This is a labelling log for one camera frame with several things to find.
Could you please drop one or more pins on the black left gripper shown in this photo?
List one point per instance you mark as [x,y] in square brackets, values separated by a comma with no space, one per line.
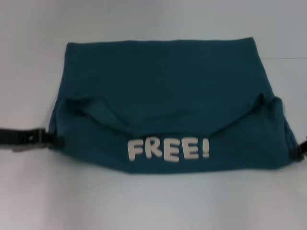
[21,139]

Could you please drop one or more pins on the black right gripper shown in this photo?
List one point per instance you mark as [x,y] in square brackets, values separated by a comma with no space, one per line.
[304,146]

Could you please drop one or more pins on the teal FREE print t-shirt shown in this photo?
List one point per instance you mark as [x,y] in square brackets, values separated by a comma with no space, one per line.
[168,95]

